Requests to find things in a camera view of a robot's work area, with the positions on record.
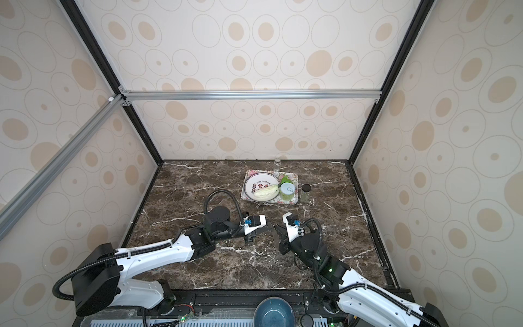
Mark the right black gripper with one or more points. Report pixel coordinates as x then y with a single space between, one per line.
287 241

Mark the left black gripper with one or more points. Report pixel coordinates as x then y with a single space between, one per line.
253 235

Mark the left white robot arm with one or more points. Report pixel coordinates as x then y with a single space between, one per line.
107 278

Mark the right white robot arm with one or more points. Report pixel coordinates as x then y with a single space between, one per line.
350 291

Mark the pale napa cabbage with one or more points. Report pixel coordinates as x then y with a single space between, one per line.
267 193

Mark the green herb spice jar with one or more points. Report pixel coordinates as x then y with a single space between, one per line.
305 193

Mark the green labelled tin can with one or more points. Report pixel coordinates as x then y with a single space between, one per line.
287 191

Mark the white round plate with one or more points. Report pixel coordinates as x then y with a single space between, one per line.
257 181

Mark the blue ceramic bowl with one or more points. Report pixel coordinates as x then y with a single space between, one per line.
274 312

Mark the green plastic leaf vegetable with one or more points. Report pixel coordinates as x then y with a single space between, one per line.
286 181

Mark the floral rectangular tray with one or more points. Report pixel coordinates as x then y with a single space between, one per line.
279 175

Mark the clear glass shaker bottle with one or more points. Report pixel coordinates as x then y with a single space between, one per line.
277 163

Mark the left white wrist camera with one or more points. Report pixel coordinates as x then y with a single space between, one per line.
253 223

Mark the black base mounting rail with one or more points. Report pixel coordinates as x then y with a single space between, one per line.
302 302

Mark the horizontal aluminium frame rail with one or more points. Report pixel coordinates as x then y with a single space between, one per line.
254 94

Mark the side aluminium frame rail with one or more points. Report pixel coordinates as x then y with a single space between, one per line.
24 199

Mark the black vertical right corner post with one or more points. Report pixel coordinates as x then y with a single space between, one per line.
419 18

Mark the black vertical corner post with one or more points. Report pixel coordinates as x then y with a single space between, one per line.
419 18
80 24

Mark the black vertical left corner post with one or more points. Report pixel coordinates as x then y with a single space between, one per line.
80 24

